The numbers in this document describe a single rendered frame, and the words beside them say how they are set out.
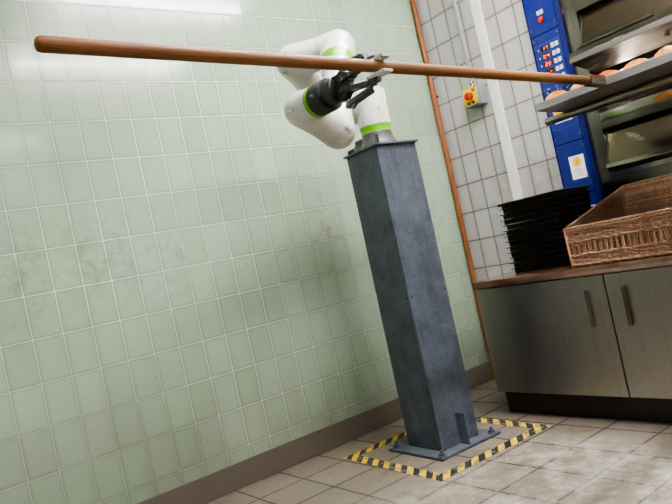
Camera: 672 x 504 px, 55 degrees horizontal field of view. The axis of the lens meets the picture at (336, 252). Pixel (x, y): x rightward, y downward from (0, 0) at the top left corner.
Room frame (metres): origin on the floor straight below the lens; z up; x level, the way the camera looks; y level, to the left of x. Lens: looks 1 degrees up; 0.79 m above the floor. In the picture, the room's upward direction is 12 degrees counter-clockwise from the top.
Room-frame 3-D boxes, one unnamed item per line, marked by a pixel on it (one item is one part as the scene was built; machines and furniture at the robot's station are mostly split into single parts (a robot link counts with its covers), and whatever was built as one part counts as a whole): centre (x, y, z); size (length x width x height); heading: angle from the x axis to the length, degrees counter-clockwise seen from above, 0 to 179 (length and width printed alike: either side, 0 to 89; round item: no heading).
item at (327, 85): (1.73, -0.11, 1.24); 0.09 x 0.07 x 0.08; 36
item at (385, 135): (2.63, -0.23, 1.23); 0.26 x 0.15 x 0.06; 34
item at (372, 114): (2.59, -0.25, 1.36); 0.16 x 0.13 x 0.19; 74
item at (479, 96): (3.24, -0.85, 1.46); 0.10 x 0.07 x 0.10; 37
